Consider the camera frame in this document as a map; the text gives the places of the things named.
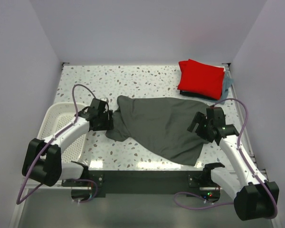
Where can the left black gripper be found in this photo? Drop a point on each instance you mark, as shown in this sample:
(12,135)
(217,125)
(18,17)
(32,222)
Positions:
(109,124)

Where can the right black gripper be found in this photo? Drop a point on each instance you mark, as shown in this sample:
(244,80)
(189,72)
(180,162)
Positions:
(200,118)

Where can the grey t shirt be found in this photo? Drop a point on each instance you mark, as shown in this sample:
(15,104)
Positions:
(160,126)

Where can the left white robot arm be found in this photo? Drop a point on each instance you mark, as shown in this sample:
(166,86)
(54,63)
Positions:
(43,162)

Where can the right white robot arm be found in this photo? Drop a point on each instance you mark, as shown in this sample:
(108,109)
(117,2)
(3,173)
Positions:
(253,195)

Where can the folded black t shirt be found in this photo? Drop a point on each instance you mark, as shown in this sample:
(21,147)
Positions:
(196,95)

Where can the white plastic basket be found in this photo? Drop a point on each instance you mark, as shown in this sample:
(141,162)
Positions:
(68,132)

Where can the folded light blue t shirt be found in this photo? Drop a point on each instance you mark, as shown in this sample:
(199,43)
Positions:
(227,83)

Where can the folded red t shirt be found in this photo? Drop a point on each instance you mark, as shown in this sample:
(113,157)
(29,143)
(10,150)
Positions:
(201,79)

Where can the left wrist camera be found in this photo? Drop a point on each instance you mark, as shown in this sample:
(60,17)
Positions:
(105,99)

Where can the aluminium frame rail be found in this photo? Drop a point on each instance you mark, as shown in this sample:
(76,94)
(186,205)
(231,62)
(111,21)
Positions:
(244,144)

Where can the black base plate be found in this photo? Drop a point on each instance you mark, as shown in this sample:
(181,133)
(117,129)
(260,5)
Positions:
(144,182)

